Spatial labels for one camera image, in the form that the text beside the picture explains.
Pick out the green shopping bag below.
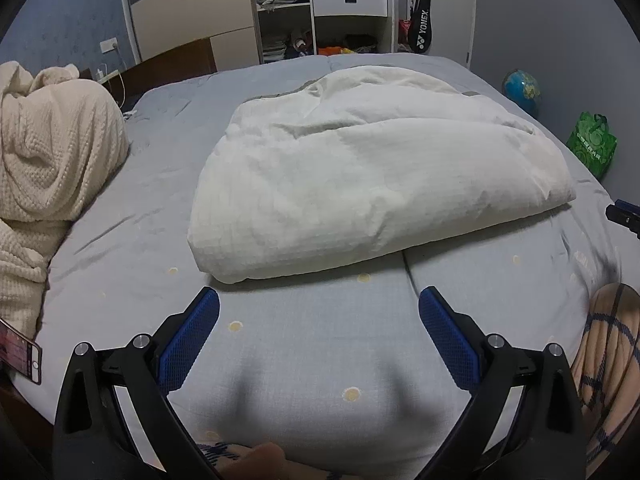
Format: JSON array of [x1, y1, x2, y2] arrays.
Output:
[[566, 111, 617, 178]]

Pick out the open white shelf unit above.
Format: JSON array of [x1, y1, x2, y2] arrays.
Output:
[[247, 0, 315, 64]]

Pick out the white duvet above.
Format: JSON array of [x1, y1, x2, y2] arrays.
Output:
[[186, 65, 578, 286]]

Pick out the bed with grey-blue sheet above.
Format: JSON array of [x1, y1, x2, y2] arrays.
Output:
[[10, 54, 626, 480]]

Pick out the smartphone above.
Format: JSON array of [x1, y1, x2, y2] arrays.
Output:
[[0, 317, 43, 386]]

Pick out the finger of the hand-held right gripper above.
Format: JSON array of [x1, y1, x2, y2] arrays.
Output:
[[605, 199, 640, 237]]

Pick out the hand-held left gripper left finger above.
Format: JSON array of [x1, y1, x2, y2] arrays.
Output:
[[51, 286, 221, 480]]

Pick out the beige wardrobe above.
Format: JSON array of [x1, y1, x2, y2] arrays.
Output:
[[120, 0, 261, 71]]

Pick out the person's plaid pants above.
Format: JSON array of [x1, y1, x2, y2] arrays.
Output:
[[197, 282, 640, 480]]

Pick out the beige knit blanket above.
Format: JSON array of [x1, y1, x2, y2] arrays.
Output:
[[0, 60, 131, 341]]

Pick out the dark wooden headboard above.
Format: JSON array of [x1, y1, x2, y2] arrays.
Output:
[[82, 37, 218, 106]]

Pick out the person's bare leg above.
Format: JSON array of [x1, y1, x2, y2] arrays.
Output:
[[235, 442, 346, 480]]

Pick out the blue globe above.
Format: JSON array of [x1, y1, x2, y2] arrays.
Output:
[[501, 69, 542, 116]]

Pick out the white charger cable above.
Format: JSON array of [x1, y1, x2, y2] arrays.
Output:
[[96, 45, 138, 121]]

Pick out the black racket bag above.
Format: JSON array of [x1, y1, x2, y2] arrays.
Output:
[[407, 0, 435, 55]]

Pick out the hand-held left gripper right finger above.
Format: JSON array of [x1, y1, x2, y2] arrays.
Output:
[[417, 286, 587, 480]]

